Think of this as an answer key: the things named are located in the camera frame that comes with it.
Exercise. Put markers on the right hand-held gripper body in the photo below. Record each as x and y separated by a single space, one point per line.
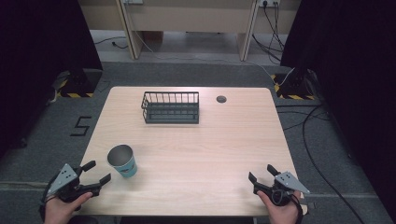
285 183

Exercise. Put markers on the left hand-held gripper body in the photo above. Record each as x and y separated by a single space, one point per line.
63 179

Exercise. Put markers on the person's left hand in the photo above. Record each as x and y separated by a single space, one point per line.
62 209

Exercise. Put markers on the person's right hand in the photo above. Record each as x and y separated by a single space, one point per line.
281 213

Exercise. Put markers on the teal paper cup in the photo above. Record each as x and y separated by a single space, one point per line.
123 161

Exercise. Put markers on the black stand base striped tape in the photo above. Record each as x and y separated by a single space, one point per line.
79 83
295 84

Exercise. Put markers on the black curtain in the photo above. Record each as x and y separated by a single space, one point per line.
37 62
351 77

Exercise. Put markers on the beige wooden desk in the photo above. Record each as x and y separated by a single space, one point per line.
186 18

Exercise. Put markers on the white wall socket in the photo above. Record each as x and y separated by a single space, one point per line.
133 1
269 2

